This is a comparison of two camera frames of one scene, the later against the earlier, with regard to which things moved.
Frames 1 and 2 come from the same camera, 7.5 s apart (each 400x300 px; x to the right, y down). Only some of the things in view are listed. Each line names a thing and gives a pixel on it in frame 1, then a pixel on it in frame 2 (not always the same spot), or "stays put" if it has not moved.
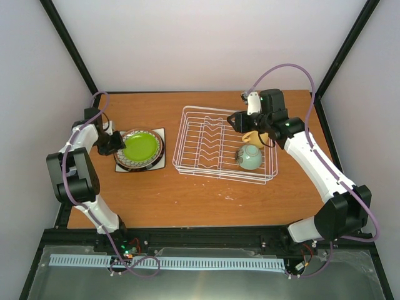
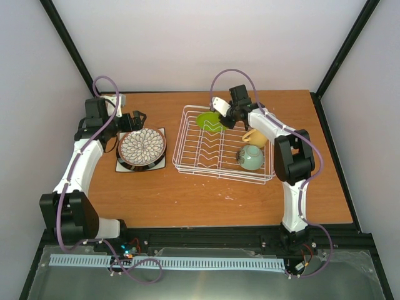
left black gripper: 119,144 -> 137,124
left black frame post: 72,50 stays put
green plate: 140,147 -> 209,121
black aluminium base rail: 132,240 stays put
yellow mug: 254,137 stays put
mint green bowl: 248,156 stays put
